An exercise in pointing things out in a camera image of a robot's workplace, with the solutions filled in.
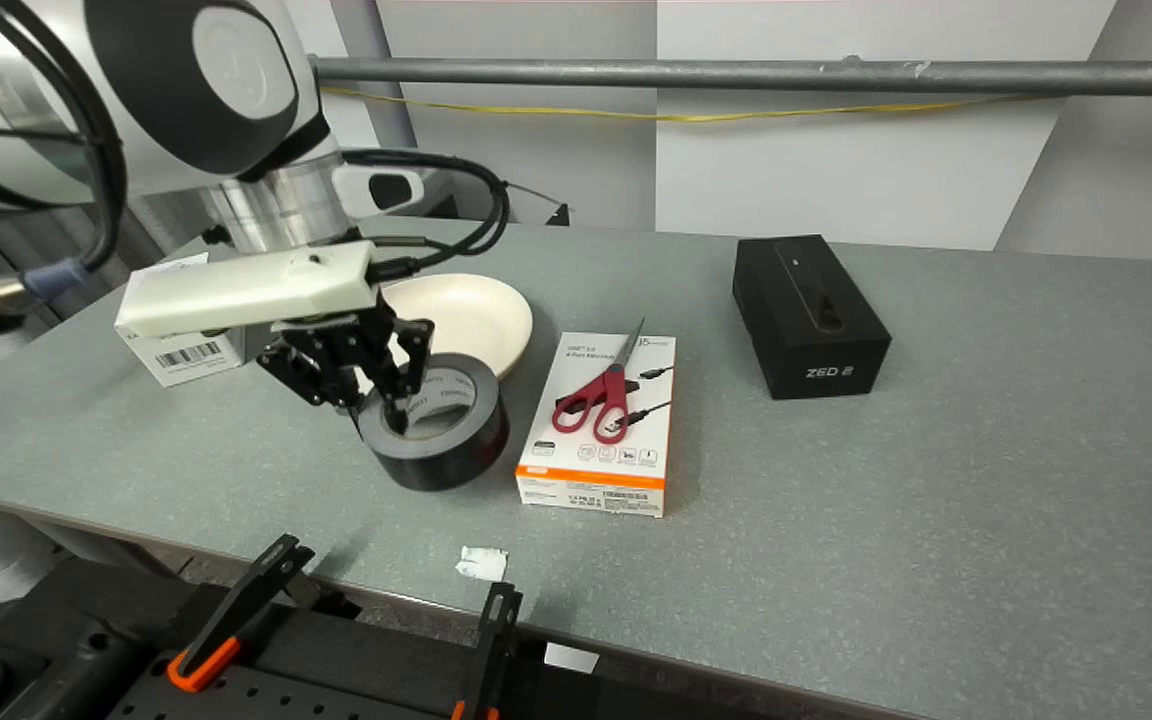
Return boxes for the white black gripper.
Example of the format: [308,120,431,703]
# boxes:
[115,239,431,438]

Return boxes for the black masking tape roll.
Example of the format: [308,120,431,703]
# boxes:
[354,351,508,491]

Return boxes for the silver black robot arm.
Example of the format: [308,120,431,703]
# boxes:
[0,0,431,407]

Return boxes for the cream round plate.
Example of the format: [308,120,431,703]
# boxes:
[384,274,532,379]

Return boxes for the white tape piece on table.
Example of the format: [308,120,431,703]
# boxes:
[457,543,508,582]

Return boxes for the small white barcode box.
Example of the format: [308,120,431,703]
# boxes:
[129,333,244,389]

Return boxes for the white orange flat box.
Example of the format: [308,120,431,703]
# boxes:
[517,333,676,517]

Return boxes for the right black orange clamp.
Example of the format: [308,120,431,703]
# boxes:
[446,582,522,720]

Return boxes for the black orange clamp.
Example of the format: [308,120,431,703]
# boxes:
[162,538,312,698]
[446,582,522,720]

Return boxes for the left black orange clamp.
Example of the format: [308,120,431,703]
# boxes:
[162,538,312,698]

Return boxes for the white label sticker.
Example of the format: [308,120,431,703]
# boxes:
[543,646,600,675]

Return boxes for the black perforated workbench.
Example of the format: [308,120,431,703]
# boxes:
[0,559,894,720]

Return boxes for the black rectangular box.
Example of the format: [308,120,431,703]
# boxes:
[731,235,892,399]

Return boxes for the grey horizontal metal pipe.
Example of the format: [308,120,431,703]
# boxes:
[312,56,1152,98]

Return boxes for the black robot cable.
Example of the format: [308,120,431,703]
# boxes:
[333,145,510,286]

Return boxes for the red handled scissors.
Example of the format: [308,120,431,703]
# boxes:
[550,329,639,446]

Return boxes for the yellow cable on wall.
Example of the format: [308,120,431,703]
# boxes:
[321,80,1071,134]

